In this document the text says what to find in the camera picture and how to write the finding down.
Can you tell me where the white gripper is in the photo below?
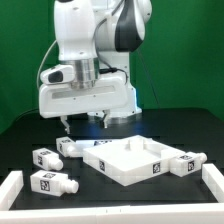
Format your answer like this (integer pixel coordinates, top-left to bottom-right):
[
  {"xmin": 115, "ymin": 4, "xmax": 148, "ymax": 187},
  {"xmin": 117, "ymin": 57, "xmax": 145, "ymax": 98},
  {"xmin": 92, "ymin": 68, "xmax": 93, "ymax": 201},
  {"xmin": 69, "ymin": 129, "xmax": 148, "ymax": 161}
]
[{"xmin": 37, "ymin": 73, "xmax": 129, "ymax": 135}]

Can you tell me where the white square table top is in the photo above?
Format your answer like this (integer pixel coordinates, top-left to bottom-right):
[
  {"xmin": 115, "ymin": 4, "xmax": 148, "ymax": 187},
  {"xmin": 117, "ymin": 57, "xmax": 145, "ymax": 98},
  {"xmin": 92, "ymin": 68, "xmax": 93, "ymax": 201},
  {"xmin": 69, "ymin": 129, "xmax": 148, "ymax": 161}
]
[{"xmin": 83, "ymin": 135, "xmax": 184, "ymax": 186}]

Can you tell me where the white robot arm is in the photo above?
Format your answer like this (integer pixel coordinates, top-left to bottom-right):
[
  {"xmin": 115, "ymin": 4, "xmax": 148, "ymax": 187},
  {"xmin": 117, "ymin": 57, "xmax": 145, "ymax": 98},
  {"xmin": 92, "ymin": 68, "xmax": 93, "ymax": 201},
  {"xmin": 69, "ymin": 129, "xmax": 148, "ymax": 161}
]
[{"xmin": 37, "ymin": 0, "xmax": 152, "ymax": 131}]

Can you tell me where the white marker sheet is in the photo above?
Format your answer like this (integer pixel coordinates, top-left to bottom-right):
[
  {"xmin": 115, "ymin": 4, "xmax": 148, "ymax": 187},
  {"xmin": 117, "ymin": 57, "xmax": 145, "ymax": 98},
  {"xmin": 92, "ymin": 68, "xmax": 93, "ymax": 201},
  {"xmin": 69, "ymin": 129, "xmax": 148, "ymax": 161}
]
[{"xmin": 76, "ymin": 139, "xmax": 110, "ymax": 150}]

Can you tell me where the white U-shaped fence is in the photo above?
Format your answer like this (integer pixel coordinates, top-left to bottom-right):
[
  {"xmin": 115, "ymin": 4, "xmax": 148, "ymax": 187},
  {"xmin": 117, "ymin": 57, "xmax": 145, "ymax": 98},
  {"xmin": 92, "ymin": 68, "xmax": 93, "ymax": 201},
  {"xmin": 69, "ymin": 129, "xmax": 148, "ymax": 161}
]
[{"xmin": 0, "ymin": 164, "xmax": 224, "ymax": 224}]

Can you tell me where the black cable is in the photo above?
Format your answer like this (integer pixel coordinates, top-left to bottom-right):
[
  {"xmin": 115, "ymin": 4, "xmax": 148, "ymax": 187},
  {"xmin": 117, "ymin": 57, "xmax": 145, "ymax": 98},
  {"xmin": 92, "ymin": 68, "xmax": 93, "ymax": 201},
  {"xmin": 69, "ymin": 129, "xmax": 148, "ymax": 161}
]
[{"xmin": 13, "ymin": 108, "xmax": 40, "ymax": 123}]

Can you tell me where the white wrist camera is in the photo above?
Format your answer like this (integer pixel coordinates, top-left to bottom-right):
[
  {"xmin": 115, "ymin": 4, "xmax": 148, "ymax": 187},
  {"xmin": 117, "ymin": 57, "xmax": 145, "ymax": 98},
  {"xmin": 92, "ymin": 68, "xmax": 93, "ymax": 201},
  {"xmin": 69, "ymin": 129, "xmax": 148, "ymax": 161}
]
[{"xmin": 40, "ymin": 64, "xmax": 75, "ymax": 85}]

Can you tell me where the grey cable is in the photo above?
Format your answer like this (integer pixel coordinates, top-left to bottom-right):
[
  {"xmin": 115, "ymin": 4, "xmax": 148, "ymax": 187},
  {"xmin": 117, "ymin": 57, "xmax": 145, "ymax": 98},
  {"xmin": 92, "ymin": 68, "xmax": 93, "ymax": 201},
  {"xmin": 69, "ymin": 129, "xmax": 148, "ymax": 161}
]
[{"xmin": 36, "ymin": 41, "xmax": 58, "ymax": 88}]

